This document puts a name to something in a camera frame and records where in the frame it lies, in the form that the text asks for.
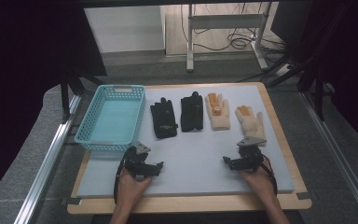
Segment white foam mat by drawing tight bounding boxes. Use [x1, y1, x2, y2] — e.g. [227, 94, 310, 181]
[76, 84, 296, 199]

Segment black floor cables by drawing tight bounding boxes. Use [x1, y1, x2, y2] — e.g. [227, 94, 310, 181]
[180, 3, 288, 63]

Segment beige glove with orange fingers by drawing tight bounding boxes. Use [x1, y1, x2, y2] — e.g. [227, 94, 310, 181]
[234, 105, 268, 146]
[204, 92, 231, 132]

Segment aluminium rail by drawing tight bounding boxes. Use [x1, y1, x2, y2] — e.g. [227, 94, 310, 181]
[13, 94, 82, 224]
[299, 91, 358, 224]

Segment person's right hand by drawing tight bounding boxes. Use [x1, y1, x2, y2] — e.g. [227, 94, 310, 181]
[238, 157, 278, 203]

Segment white metal desk frame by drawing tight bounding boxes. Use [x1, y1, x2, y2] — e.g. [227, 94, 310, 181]
[186, 3, 270, 73]

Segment plain black glove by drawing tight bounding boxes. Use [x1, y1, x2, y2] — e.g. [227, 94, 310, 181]
[180, 91, 205, 133]

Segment teal plastic basket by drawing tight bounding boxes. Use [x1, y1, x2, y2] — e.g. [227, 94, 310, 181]
[74, 84, 147, 154]

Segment white cabinet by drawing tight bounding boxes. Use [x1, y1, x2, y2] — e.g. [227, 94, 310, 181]
[83, 5, 166, 54]

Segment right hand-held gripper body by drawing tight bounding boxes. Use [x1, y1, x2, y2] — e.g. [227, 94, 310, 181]
[234, 136, 268, 173]

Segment dark curtain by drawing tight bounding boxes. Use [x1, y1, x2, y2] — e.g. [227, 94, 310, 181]
[0, 0, 108, 208]
[292, 0, 358, 154]

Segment black metal stand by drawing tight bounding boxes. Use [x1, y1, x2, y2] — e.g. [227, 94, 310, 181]
[266, 46, 329, 122]
[60, 69, 107, 123]

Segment person's left hand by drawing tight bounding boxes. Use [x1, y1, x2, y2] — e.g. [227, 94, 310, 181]
[116, 167, 153, 207]

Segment black glove with white print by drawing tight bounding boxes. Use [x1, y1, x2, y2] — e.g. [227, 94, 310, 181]
[149, 96, 179, 139]

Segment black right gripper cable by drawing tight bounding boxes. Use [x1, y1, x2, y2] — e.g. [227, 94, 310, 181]
[258, 152, 279, 198]

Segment black tape piece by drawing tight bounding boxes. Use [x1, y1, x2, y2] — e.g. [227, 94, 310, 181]
[60, 196, 84, 206]
[296, 190, 319, 202]

